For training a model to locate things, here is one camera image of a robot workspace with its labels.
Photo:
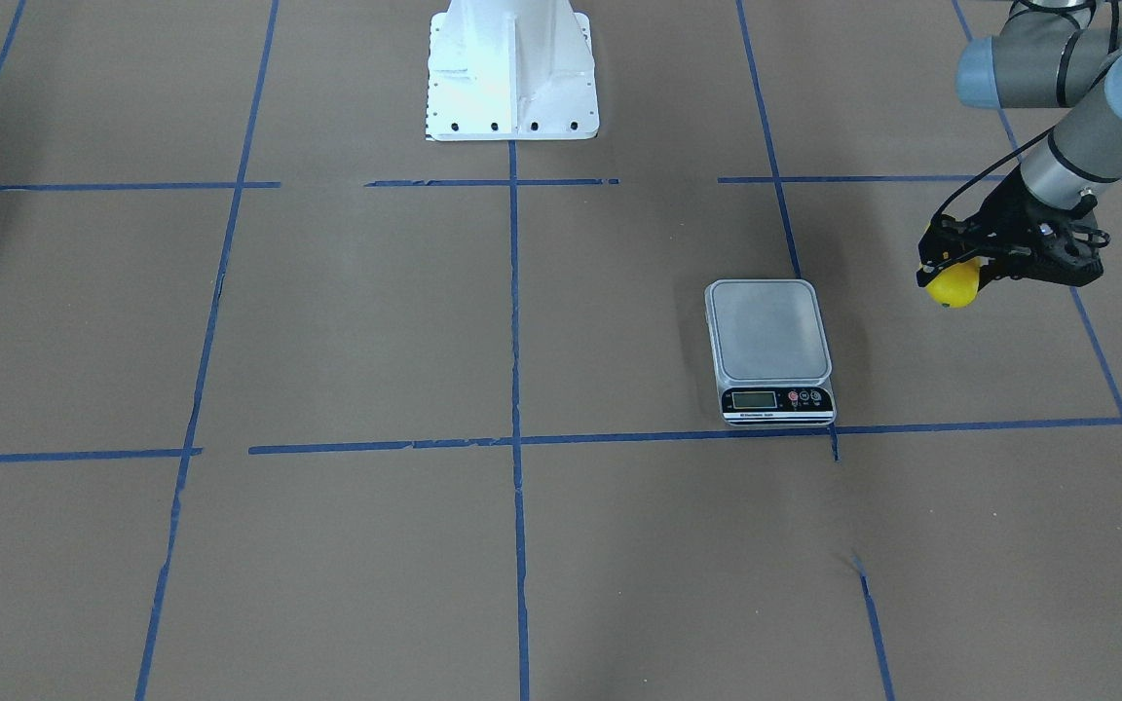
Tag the silver digital kitchen scale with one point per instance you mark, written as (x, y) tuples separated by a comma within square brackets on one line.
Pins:
[(770, 353)]

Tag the yellow mango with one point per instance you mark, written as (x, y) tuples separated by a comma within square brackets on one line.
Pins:
[(957, 286)]

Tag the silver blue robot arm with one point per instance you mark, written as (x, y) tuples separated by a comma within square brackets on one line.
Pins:
[(1049, 54)]

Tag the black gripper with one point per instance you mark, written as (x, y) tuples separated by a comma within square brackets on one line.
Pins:
[(1002, 215)]

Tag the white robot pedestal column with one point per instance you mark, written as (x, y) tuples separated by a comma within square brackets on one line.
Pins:
[(502, 70)]

